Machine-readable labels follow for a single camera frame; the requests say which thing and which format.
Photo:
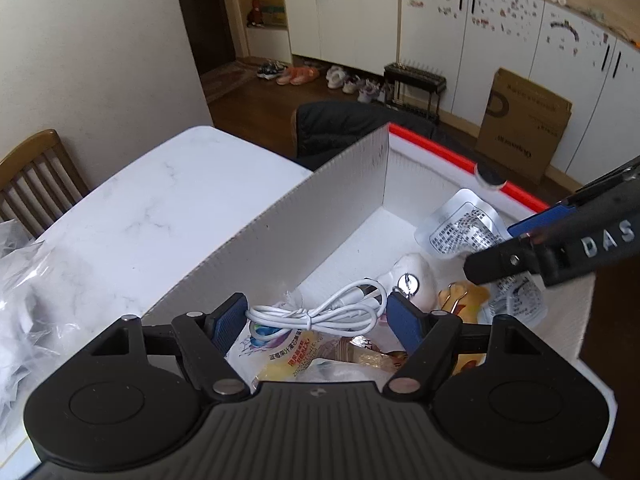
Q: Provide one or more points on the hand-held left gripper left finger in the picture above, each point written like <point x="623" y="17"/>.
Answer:
<point x="230" y="322"/>

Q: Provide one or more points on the white cabinet unit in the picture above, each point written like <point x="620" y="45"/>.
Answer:
<point x="440" y="35"/>

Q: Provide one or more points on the dark wooden door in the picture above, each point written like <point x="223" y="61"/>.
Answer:
<point x="205" y="20"/>

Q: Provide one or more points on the red cardboard box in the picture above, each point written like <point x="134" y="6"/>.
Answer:
<point x="300" y="220"/>

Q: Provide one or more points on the wooden chair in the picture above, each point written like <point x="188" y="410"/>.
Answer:
<point x="30" y="150"/>

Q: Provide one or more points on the black metal rack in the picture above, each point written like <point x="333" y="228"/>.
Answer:
<point x="415" y="77"/>

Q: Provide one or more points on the row of shoes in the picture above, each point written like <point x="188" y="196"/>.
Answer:
<point x="300" y="76"/>

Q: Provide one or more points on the brown doormat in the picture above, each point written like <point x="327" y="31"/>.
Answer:
<point x="225" y="77"/>

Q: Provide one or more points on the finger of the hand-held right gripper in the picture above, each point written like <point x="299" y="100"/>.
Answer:
<point x="540" y="220"/>
<point x="500" y="262"/>

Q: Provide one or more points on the white blue patterned desktop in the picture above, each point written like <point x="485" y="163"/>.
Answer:
<point x="150" y="200"/>

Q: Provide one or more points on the clear plastic bag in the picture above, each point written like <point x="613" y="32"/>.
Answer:
<point x="20" y="285"/>

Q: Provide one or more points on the yellow duck toy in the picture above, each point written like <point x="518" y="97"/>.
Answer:
<point x="475" y="300"/>

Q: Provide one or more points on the blueberry bread packet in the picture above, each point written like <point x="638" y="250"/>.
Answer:
<point x="250" y="350"/>

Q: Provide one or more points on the silver foil packet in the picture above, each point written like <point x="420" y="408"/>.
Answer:
<point x="460" y="225"/>
<point x="520" y="300"/>

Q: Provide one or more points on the flat brown cardboard box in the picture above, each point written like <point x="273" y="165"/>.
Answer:
<point x="525" y="120"/>

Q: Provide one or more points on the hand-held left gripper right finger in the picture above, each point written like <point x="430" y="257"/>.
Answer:
<point x="407" y="322"/>

